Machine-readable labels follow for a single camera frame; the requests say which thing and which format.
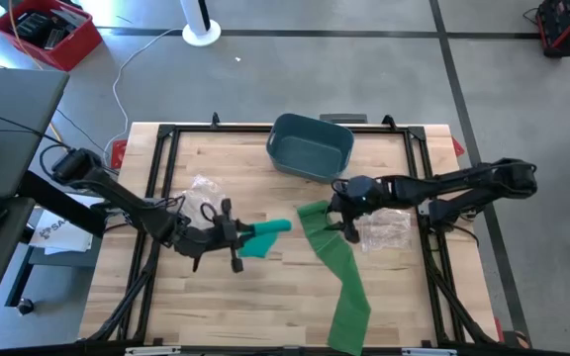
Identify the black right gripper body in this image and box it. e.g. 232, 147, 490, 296
329, 176, 383, 245

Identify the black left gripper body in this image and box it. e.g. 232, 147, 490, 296
172, 197, 246, 275

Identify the teal bandage roll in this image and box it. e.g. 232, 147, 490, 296
237, 218, 294, 260

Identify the clear plastic bag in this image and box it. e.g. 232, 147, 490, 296
358, 207, 414, 254
178, 173, 228, 228

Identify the green bandage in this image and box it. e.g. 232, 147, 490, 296
296, 199, 373, 356

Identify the dark teal plastic bin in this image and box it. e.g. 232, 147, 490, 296
265, 112, 356, 186

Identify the white printed paper sheet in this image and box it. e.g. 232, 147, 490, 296
28, 209, 95, 256

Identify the black support beam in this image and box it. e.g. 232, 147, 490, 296
16, 169, 109, 239

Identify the white pole with round base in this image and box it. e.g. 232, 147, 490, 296
179, 0, 223, 48

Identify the grey desk top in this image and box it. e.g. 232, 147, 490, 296
0, 65, 71, 200

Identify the red plastic crate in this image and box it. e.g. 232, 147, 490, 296
0, 0, 104, 72

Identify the red and black case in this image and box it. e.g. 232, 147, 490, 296
534, 0, 570, 58

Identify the black battery pack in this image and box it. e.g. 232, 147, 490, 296
15, 11, 51, 48

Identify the black metal table frame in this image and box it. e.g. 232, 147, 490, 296
84, 112, 502, 347

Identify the white cable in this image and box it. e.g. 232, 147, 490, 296
102, 27, 185, 165

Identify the thin black cable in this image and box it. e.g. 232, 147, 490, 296
0, 105, 76, 152

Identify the yellow cable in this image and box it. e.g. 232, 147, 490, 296
6, 0, 64, 145

